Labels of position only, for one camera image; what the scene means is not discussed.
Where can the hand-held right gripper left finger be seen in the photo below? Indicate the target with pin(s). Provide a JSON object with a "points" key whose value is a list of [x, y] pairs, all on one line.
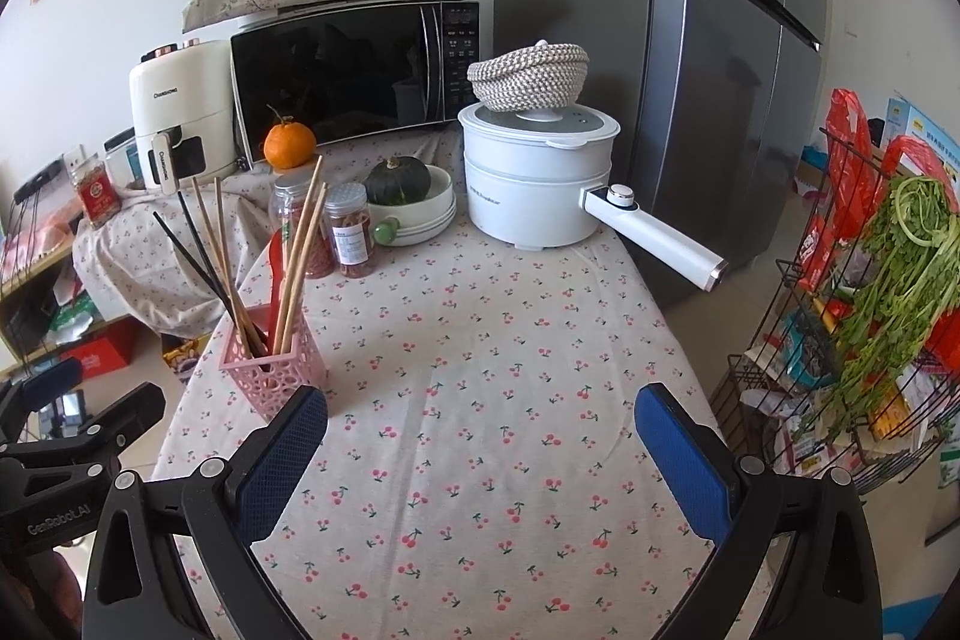
{"points": [[281, 452]]}

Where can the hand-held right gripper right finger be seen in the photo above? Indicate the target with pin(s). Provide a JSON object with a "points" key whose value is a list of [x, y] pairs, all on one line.
{"points": [[682, 460]]}

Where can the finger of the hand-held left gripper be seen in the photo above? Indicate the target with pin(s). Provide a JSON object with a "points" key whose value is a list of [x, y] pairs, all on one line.
{"points": [[120, 415], [49, 381]]}

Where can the pink perforated utensil holder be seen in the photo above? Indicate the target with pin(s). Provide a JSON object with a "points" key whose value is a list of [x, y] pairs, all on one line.
{"points": [[277, 370]]}

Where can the black chopstick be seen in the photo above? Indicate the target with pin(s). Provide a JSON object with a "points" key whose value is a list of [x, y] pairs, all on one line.
{"points": [[195, 269], [202, 239]]}

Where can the red cardboard box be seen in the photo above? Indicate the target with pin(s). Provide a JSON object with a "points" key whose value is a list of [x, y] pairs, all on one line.
{"points": [[101, 353]]}

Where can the wooden side shelf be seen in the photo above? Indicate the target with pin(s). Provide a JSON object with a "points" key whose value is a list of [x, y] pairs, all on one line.
{"points": [[30, 280]]}

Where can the pile of paper packets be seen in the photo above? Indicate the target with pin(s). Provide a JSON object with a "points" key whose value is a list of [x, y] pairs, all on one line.
{"points": [[787, 415]]}

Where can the red plastic spoon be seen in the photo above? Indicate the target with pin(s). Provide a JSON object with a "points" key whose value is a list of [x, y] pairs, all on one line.
{"points": [[283, 269]]}

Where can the red tin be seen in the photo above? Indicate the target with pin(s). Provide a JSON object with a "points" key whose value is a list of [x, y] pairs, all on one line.
{"points": [[96, 194]]}

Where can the cherry print tablecloth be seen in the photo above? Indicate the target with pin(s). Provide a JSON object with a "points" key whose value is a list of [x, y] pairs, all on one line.
{"points": [[487, 347]]}

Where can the labelled jar dried berries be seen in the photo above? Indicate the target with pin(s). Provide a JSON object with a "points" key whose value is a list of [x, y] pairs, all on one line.
{"points": [[349, 235]]}

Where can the glass container black lid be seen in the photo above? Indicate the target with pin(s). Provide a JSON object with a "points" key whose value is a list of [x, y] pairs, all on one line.
{"points": [[120, 156]]}

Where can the clear jar red berries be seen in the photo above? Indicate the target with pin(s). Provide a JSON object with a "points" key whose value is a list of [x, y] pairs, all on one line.
{"points": [[289, 212]]}

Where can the green leafy vegetable bunch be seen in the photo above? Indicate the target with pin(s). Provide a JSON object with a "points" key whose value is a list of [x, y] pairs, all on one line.
{"points": [[892, 280]]}

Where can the dark green pumpkin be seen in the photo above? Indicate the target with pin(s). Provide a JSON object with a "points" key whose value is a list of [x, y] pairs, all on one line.
{"points": [[397, 181]]}

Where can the white air fryer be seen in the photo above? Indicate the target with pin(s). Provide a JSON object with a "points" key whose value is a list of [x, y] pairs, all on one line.
{"points": [[180, 108]]}

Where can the orange fruit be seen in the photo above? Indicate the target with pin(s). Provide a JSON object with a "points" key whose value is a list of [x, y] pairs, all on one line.
{"points": [[289, 145]]}

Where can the white electric pot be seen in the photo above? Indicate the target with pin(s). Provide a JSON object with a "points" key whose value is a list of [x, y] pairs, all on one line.
{"points": [[525, 183]]}

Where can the red plastic bag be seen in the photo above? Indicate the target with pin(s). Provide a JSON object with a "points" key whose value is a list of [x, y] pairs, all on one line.
{"points": [[847, 160]]}

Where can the grey refrigerator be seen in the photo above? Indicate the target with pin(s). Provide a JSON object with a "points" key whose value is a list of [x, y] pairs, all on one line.
{"points": [[675, 85]]}

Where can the black microwave oven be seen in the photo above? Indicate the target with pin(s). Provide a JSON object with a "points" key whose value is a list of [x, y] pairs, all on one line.
{"points": [[337, 70]]}

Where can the blue white printed box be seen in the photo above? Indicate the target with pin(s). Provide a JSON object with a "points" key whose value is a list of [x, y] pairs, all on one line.
{"points": [[919, 126]]}

